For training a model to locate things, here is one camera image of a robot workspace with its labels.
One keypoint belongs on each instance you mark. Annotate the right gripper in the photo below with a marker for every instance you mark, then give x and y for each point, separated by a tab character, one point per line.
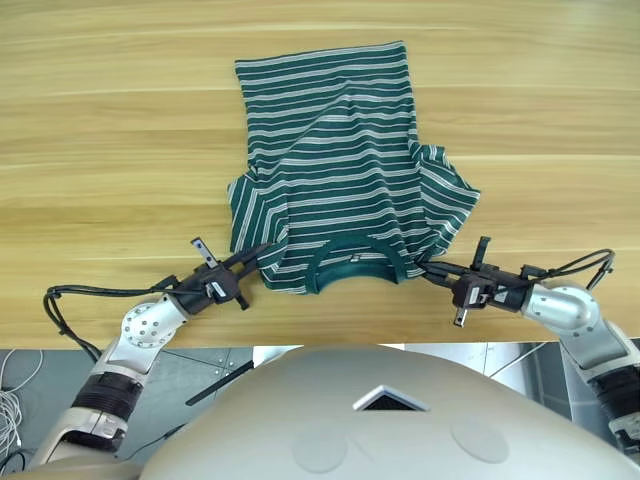
507	290

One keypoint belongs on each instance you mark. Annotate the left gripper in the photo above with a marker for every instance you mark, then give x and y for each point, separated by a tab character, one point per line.
192	292

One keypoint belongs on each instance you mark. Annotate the green white striped T-shirt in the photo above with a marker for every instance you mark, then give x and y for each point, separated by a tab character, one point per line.
330	165

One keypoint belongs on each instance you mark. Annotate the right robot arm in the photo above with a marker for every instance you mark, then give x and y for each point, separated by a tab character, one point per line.
562	306

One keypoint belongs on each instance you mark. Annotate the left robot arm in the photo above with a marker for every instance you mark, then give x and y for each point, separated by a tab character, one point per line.
142	326

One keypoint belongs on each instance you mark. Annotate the robot body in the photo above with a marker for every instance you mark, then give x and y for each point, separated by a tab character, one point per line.
350	425

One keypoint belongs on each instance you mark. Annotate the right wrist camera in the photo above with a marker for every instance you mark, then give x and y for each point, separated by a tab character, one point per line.
480	295

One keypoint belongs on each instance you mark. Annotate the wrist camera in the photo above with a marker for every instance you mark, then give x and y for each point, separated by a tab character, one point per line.
215	291
480	295

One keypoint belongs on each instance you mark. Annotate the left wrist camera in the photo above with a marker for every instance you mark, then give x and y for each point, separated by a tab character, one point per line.
215	291

